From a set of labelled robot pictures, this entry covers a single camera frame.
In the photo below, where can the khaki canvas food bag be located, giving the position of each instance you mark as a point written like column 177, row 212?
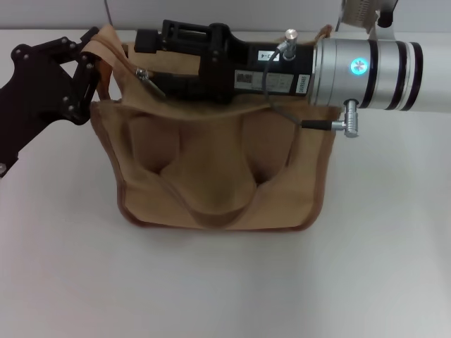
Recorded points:
column 211, row 158

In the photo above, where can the silver metal zipper pull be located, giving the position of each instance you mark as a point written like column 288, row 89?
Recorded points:
column 151, row 84

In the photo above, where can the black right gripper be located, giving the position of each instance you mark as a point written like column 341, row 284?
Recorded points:
column 225, row 70

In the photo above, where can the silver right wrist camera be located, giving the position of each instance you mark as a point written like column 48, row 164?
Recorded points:
column 359, row 10

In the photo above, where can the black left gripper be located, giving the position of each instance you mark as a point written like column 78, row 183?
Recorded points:
column 28, row 98

